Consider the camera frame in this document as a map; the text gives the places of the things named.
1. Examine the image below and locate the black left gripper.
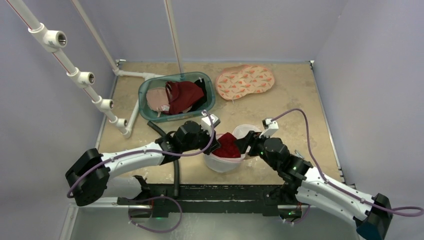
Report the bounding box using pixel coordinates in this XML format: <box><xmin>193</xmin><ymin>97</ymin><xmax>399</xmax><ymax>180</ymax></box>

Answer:
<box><xmin>181</xmin><ymin>125</ymin><xmax>221</xmax><ymax>156</ymax></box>

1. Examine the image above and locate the dark red garment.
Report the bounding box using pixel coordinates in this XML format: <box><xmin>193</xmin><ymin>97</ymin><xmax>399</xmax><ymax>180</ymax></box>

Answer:
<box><xmin>212</xmin><ymin>132</ymin><xmax>241</xmax><ymax>159</ymax></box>

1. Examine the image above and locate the round pink white laundry bag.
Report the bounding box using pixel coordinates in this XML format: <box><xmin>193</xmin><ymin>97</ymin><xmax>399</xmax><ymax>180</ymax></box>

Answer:
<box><xmin>203</xmin><ymin>124</ymin><xmax>260</xmax><ymax>173</ymax></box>

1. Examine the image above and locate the dark red bra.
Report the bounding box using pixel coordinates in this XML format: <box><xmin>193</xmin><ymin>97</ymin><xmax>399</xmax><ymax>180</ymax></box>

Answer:
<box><xmin>165</xmin><ymin>81</ymin><xmax>205</xmax><ymax>115</ymax></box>

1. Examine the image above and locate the pink bra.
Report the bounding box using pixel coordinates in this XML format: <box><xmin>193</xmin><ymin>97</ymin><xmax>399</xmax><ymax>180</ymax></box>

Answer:
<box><xmin>145</xmin><ymin>87</ymin><xmax>170</xmax><ymax>114</ymax></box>

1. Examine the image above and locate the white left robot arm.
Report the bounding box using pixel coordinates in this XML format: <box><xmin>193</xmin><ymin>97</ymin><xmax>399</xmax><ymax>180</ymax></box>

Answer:
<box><xmin>65</xmin><ymin>115</ymin><xmax>221</xmax><ymax>207</ymax></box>

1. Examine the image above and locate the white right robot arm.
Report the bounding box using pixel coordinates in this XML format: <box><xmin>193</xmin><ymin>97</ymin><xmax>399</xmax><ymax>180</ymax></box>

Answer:
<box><xmin>235</xmin><ymin>131</ymin><xmax>393</xmax><ymax>240</ymax></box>

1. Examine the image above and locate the black bra in basin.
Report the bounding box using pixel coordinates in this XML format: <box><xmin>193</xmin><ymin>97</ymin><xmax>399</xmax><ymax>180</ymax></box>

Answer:
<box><xmin>191</xmin><ymin>78</ymin><xmax>208</xmax><ymax>111</ymax></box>

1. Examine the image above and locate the teal plastic basin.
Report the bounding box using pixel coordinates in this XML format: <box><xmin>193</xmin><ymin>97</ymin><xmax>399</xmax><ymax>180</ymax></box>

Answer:
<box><xmin>138</xmin><ymin>71</ymin><xmax>216</xmax><ymax>123</ymax></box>

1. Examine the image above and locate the white PVC pipe rack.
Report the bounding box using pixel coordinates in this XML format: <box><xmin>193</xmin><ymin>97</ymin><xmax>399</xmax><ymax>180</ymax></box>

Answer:
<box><xmin>4</xmin><ymin>0</ymin><xmax>186</xmax><ymax>139</ymax></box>

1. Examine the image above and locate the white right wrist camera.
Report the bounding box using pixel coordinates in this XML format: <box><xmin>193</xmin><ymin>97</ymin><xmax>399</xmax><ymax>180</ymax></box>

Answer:
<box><xmin>259</xmin><ymin>118</ymin><xmax>279</xmax><ymax>138</ymax></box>

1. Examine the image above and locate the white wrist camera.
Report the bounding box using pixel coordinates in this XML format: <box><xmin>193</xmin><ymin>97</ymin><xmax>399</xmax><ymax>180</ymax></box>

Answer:
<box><xmin>259</xmin><ymin>118</ymin><xmax>279</xmax><ymax>138</ymax></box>
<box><xmin>200</xmin><ymin>113</ymin><xmax>221</xmax><ymax>134</ymax></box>

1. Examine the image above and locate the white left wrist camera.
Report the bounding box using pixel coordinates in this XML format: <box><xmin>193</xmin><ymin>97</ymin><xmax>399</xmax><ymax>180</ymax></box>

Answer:
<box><xmin>200</xmin><ymin>113</ymin><xmax>221</xmax><ymax>134</ymax></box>

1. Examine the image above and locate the black corrugated hose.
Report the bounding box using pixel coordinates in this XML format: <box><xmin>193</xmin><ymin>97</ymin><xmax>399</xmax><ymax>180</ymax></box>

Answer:
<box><xmin>147</xmin><ymin>120</ymin><xmax>181</xmax><ymax>198</ymax></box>

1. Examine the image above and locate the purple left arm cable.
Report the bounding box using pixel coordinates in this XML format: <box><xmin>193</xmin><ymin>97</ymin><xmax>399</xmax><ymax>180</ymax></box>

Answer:
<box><xmin>66</xmin><ymin>109</ymin><xmax>216</xmax><ymax>199</ymax></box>

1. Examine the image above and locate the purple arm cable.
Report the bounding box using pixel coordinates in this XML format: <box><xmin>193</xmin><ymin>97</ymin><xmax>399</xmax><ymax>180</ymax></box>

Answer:
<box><xmin>66</xmin><ymin>109</ymin><xmax>216</xmax><ymax>199</ymax></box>
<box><xmin>270</xmin><ymin>108</ymin><xmax>424</xmax><ymax>218</ymax></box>

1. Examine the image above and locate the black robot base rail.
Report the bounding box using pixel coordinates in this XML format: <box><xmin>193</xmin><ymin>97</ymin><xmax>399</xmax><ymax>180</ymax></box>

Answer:
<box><xmin>117</xmin><ymin>183</ymin><xmax>308</xmax><ymax>222</ymax></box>

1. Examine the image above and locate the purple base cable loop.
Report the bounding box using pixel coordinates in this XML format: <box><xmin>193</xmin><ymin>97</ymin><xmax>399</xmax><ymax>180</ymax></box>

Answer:
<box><xmin>127</xmin><ymin>196</ymin><xmax>184</xmax><ymax>235</ymax></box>

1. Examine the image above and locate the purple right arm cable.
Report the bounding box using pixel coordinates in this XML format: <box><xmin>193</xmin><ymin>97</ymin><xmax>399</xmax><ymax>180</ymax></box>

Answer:
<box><xmin>270</xmin><ymin>108</ymin><xmax>424</xmax><ymax>218</ymax></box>

